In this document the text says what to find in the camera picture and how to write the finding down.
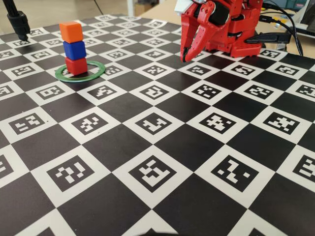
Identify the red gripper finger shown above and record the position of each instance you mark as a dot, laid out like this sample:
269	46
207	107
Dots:
187	34
200	41

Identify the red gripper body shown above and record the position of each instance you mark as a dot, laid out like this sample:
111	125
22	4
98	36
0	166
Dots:
190	24

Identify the blue cube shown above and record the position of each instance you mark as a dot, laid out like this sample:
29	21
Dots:
74	50

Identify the red cube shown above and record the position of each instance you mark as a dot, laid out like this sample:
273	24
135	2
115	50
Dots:
76	66

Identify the orange cube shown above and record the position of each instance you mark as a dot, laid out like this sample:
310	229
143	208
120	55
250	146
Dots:
71	32

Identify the red robot arm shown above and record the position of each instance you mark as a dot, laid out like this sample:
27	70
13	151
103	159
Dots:
241	37

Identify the white table leg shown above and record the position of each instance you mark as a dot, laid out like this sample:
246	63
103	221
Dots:
131	7

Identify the dark green box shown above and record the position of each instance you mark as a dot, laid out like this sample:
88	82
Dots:
295	3

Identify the silver laptop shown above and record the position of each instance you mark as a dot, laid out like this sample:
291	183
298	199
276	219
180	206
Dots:
307	14

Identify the black white marker mat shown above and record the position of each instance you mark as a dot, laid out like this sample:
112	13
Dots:
189	147

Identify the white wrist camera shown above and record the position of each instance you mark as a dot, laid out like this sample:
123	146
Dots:
183	6

